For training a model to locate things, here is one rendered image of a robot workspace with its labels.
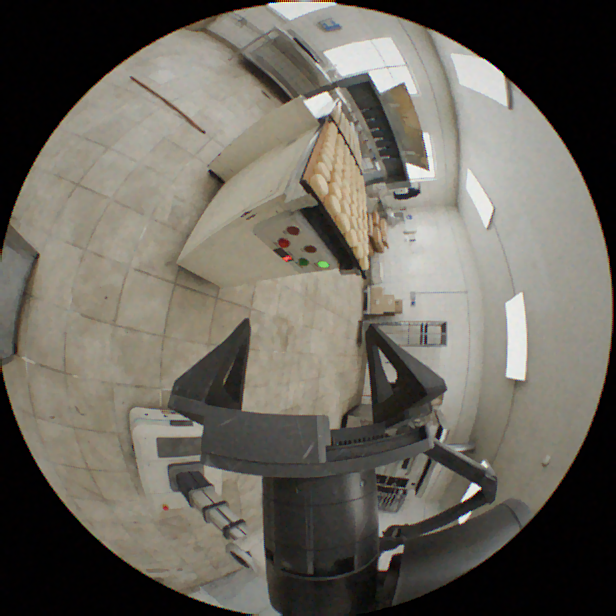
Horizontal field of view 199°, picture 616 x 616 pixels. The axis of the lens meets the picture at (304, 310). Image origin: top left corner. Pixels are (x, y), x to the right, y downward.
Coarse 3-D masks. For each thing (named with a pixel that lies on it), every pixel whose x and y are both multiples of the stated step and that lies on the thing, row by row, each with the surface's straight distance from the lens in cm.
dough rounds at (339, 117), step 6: (336, 108) 144; (336, 114) 116; (342, 114) 150; (336, 120) 103; (342, 120) 128; (342, 126) 112; (348, 126) 146; (342, 132) 105; (348, 132) 125; (348, 138) 112; (354, 138) 143; (354, 144) 127; (354, 150) 116; (360, 156) 130; (360, 162) 117; (360, 168) 113
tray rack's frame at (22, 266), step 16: (16, 256) 118; (32, 256) 111; (0, 272) 125; (16, 272) 116; (0, 288) 123; (16, 288) 114; (0, 304) 122; (16, 304) 113; (0, 320) 122; (16, 320) 116; (0, 336) 123
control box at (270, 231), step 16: (272, 224) 45; (288, 224) 44; (304, 224) 44; (272, 240) 50; (288, 240) 48; (304, 240) 47; (320, 240) 50; (288, 256) 54; (304, 256) 53; (320, 256) 52; (304, 272) 61
